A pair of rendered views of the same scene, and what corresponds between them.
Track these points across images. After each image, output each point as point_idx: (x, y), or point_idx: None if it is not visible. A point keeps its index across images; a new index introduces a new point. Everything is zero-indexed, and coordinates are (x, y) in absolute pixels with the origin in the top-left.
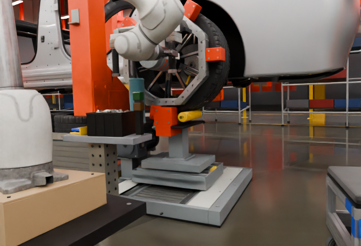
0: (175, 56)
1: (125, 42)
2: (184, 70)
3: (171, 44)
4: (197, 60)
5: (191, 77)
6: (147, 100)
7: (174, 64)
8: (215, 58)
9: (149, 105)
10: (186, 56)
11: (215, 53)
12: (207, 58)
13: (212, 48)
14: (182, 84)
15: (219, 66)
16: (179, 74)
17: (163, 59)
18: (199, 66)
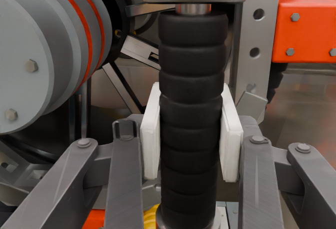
0: (287, 203)
1: None
2: (143, 63)
3: (205, 39)
4: None
5: (120, 34)
6: (8, 192)
7: (216, 190)
8: (319, 56)
9: (18, 206)
10: (150, 10)
11: (324, 32)
12: (284, 50)
13: (316, 7)
14: (137, 110)
15: (287, 63)
16: (122, 76)
17: (77, 69)
18: (238, 81)
